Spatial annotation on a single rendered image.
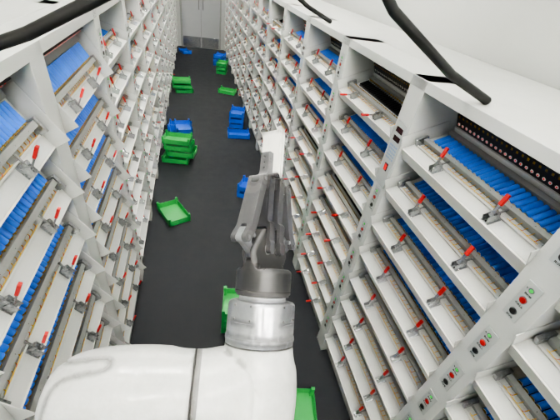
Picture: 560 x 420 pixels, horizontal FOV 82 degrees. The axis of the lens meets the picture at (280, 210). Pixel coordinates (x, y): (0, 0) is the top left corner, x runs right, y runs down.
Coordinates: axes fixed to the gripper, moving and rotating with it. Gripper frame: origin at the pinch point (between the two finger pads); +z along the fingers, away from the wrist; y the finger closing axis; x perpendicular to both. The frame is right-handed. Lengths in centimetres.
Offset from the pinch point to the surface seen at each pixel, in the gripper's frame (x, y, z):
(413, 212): -6, -88, 8
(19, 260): 71, 2, -18
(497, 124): -31, -58, 25
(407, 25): -13, -32, 42
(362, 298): 24, -125, -28
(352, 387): 38, -152, -79
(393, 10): -11, -28, 43
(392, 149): 2, -89, 34
